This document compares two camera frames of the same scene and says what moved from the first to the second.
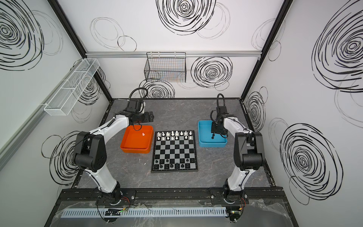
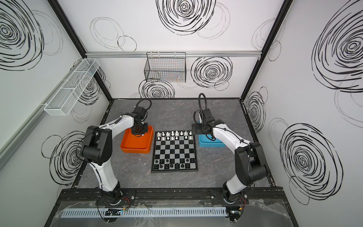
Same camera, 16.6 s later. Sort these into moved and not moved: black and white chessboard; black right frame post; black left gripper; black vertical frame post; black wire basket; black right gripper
Moved: black right gripper; black left gripper
Not moved: black vertical frame post; black right frame post; black wire basket; black and white chessboard
